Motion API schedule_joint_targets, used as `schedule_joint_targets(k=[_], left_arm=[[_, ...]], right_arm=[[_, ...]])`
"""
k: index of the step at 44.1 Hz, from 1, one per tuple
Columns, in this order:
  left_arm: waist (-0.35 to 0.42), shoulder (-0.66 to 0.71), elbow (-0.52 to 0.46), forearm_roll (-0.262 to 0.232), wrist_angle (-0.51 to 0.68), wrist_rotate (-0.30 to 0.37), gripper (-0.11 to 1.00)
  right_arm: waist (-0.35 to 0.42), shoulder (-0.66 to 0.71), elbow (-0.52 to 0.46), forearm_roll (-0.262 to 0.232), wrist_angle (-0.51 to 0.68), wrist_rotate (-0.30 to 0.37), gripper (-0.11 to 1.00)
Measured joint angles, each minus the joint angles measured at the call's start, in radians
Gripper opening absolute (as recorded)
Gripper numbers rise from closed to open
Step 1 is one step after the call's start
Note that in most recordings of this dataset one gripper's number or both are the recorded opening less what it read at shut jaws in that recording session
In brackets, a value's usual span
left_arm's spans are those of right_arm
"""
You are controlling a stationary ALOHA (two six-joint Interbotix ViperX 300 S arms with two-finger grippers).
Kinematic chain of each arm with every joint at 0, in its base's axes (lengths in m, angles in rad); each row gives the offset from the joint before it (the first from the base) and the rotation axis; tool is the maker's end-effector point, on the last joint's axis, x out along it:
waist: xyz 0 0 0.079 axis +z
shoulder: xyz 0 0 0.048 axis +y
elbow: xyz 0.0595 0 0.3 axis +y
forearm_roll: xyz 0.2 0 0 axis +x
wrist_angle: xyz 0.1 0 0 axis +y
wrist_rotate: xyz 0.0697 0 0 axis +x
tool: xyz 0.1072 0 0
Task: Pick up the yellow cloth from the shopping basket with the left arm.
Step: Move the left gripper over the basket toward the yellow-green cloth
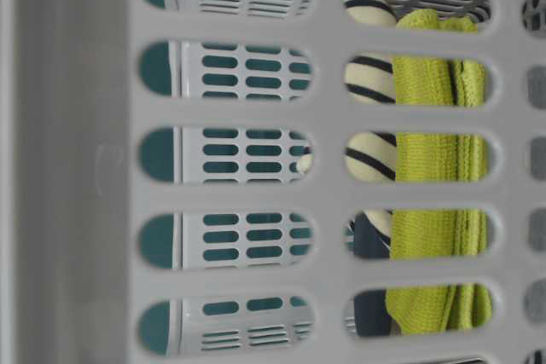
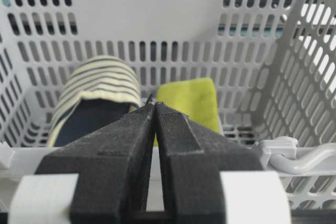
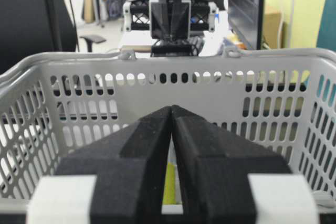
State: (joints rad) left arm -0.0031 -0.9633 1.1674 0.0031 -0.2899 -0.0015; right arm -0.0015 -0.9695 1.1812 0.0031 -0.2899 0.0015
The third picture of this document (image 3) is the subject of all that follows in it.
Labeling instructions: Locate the black office chair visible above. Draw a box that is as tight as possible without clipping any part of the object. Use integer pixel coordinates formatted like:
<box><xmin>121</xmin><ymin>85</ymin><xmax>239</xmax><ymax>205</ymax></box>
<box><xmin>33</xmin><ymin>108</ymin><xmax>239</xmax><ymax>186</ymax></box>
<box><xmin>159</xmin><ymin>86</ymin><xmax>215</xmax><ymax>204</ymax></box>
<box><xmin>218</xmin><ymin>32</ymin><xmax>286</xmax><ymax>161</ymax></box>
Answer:
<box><xmin>1</xmin><ymin>0</ymin><xmax>106</xmax><ymax>73</ymax></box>

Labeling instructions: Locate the grey plastic shopping basket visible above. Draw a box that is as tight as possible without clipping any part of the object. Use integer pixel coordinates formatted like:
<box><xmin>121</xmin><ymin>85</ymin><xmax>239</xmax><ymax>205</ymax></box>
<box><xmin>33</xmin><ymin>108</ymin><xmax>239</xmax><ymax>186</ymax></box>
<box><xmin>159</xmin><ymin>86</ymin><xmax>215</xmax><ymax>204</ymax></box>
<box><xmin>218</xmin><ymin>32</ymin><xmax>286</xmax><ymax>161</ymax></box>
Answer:
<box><xmin>1</xmin><ymin>48</ymin><xmax>335</xmax><ymax>214</ymax></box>

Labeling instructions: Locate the yellow cloth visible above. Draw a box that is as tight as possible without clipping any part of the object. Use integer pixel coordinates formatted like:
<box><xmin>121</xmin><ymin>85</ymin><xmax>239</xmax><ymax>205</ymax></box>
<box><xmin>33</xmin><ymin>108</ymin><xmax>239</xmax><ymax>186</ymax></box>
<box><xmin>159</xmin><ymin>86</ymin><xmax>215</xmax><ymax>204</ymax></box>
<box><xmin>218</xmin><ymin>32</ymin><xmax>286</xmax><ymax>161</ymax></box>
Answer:
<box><xmin>163</xmin><ymin>162</ymin><xmax>182</xmax><ymax>205</ymax></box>

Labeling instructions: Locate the cardboard box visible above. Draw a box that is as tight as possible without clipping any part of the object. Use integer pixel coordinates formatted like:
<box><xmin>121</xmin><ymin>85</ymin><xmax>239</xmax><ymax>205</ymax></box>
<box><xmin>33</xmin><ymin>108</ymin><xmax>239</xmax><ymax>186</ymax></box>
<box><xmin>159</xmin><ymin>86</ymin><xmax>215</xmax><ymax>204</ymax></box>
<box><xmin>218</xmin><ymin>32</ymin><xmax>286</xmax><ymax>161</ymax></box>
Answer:
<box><xmin>262</xmin><ymin>4</ymin><xmax>282</xmax><ymax>49</ymax></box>

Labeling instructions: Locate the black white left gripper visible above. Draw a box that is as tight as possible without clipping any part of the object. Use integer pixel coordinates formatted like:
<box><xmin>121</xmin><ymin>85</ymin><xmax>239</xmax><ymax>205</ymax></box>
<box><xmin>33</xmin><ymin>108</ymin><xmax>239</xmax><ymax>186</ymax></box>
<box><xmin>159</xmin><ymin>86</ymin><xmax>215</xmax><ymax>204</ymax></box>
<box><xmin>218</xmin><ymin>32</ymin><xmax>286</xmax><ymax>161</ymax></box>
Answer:
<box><xmin>123</xmin><ymin>0</ymin><xmax>217</xmax><ymax>57</ymax></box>

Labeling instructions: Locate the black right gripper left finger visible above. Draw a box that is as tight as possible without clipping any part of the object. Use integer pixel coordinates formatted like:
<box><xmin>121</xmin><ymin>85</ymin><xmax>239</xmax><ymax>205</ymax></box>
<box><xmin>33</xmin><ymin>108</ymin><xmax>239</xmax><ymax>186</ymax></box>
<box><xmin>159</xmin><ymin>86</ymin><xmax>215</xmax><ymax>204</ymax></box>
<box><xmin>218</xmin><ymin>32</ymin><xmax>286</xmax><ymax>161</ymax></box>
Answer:
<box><xmin>26</xmin><ymin>106</ymin><xmax>172</xmax><ymax>223</ymax></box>

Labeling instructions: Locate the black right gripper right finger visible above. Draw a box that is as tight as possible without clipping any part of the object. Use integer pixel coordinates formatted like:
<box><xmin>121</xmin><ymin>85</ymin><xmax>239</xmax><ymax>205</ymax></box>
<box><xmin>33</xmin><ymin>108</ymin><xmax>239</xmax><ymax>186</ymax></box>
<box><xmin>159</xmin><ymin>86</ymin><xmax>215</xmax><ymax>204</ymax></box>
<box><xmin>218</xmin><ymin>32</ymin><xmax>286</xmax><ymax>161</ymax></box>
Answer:
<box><xmin>172</xmin><ymin>105</ymin><xmax>320</xmax><ymax>223</ymax></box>

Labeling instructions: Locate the black computer monitor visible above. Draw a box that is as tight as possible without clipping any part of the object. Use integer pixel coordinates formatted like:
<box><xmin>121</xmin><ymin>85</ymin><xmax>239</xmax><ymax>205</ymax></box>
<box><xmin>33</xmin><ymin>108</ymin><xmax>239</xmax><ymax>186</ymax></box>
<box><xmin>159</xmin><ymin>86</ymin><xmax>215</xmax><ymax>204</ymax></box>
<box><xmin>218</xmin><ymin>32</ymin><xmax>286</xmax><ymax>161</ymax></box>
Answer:
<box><xmin>228</xmin><ymin>0</ymin><xmax>265</xmax><ymax>50</ymax></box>

